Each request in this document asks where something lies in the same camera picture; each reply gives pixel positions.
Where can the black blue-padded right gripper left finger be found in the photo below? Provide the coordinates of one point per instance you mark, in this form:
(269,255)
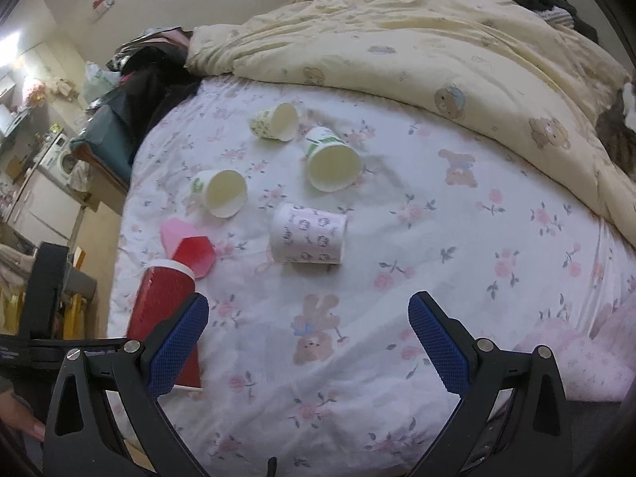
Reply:
(82,437)

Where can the red plastic cup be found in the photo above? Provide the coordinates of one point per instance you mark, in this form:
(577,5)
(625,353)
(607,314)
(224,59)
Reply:
(195,252)

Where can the white floral bed sheet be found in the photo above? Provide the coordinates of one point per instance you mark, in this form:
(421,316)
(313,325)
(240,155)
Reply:
(316,365)

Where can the tall red textured cup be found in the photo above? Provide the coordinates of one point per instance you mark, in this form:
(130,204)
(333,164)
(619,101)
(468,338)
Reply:
(165,286)

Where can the white green-leaf paper cup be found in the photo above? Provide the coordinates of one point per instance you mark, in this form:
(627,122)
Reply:
(222,192)

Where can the white green-striped paper cup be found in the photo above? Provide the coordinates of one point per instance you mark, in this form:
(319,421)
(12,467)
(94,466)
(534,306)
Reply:
(331,164)

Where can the pink floral pillow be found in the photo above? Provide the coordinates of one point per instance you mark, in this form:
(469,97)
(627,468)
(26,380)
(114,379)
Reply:
(595,366)

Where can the white washing machine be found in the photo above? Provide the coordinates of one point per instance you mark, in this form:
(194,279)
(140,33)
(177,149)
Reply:
(57,162)

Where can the cream bear-print duvet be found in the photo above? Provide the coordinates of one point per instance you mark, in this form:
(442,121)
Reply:
(488,65)

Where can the dark clothes at headboard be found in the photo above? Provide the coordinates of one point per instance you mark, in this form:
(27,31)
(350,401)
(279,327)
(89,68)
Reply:
(562,13)

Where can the pile of dark clothes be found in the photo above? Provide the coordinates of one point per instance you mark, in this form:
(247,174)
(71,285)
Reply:
(153,79)

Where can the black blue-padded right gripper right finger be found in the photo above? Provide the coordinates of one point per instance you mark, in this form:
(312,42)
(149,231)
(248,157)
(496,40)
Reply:
(535,435)

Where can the white floral small paper cup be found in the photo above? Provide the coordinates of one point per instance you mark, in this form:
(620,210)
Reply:
(276,123)

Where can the white pink-patterned paper cup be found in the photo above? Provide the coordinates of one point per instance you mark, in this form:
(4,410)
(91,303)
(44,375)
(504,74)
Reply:
(303,235)

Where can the pink plastic cup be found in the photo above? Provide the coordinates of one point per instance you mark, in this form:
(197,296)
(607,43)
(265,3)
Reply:
(173,232)

